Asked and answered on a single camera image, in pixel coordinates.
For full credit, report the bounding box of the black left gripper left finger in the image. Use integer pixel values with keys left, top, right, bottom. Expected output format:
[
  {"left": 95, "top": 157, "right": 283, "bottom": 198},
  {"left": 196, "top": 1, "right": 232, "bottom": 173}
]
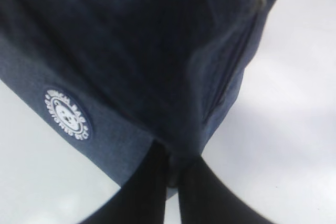
[{"left": 82, "top": 142, "right": 167, "bottom": 224}]

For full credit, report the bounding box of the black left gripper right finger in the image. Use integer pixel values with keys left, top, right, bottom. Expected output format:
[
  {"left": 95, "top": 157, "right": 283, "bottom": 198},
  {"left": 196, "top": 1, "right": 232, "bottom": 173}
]
[{"left": 178, "top": 157, "right": 270, "bottom": 224}]

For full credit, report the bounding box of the navy blue lunch bag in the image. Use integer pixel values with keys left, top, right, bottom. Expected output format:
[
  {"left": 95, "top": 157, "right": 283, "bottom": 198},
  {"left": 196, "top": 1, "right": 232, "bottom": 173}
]
[{"left": 1, "top": 0, "right": 276, "bottom": 195}]

